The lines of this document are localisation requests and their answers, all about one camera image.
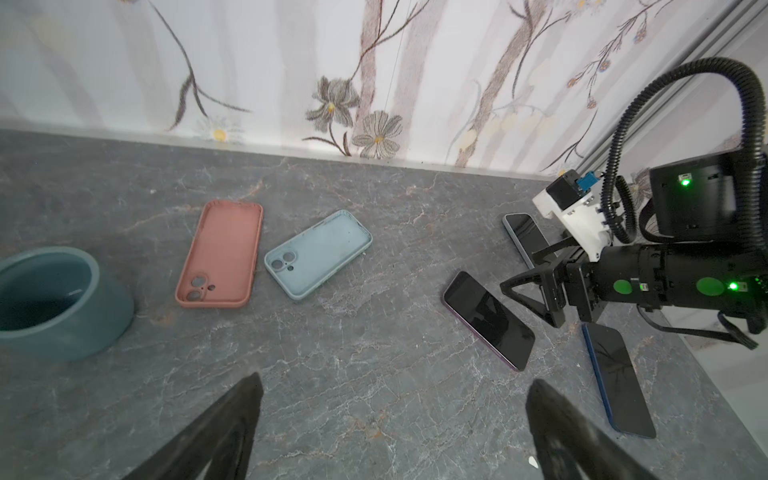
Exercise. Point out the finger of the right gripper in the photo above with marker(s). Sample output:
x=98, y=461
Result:
x=541, y=291
x=548, y=254

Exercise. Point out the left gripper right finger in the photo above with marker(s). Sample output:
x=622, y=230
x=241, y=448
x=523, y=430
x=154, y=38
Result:
x=570, y=446

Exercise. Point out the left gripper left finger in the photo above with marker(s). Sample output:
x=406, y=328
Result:
x=217, y=444

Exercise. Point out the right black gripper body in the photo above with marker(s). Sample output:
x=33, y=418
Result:
x=579, y=284

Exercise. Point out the light blue case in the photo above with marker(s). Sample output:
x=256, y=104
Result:
x=303, y=263
x=528, y=238

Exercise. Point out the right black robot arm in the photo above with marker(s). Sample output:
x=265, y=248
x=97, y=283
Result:
x=699, y=241

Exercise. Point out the black phone purple edge far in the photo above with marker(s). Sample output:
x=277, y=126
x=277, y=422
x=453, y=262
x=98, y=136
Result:
x=491, y=321

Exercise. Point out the black phone blue edge far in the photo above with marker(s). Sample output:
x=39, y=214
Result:
x=620, y=390

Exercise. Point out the pink phone case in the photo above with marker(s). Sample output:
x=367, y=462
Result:
x=220, y=266

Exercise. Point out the teal ceramic cup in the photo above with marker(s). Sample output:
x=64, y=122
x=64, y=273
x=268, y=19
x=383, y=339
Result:
x=58, y=303

